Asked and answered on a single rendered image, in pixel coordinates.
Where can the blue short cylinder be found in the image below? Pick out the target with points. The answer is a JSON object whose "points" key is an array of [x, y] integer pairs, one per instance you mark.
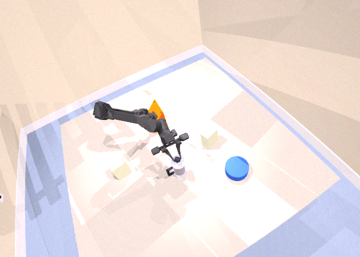
{"points": [[236, 168]]}

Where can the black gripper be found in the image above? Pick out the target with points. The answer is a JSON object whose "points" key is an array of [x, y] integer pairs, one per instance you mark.
{"points": [[156, 150]]}

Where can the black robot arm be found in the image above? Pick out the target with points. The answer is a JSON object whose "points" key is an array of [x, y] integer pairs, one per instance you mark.
{"points": [[145, 119]]}

